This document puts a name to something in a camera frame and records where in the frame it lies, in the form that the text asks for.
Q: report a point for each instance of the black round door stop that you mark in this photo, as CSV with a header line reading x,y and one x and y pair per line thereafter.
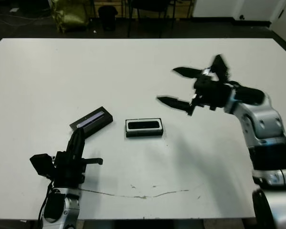
x,y
241,17

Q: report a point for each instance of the white paper sheet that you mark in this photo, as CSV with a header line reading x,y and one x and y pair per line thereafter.
x,y
14,10

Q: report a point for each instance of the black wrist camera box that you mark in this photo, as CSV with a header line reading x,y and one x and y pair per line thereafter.
x,y
41,164
220,66

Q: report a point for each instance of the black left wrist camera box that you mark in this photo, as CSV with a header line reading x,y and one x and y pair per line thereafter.
x,y
41,164

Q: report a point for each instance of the black box base white inlay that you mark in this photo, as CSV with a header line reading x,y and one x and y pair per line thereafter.
x,y
142,134

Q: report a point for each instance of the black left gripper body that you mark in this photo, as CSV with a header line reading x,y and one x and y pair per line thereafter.
x,y
68,174

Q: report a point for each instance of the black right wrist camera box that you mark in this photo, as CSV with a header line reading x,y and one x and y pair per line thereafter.
x,y
220,66

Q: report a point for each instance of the crinkled plastic bag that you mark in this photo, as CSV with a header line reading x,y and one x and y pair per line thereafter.
x,y
70,16

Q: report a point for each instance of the black slim camera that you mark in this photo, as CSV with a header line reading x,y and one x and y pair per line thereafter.
x,y
144,124

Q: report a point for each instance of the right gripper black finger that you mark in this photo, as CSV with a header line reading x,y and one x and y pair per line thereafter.
x,y
176,103
188,72

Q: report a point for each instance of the black waste bin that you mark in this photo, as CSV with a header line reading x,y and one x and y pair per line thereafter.
x,y
107,19

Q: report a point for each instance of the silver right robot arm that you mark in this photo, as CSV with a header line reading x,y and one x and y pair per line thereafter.
x,y
262,121

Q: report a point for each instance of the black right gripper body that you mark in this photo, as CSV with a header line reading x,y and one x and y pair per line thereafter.
x,y
212,95

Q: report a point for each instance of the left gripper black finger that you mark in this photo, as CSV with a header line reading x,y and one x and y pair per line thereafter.
x,y
81,146
72,146

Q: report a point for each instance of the white door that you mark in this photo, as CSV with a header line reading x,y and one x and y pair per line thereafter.
x,y
284,26

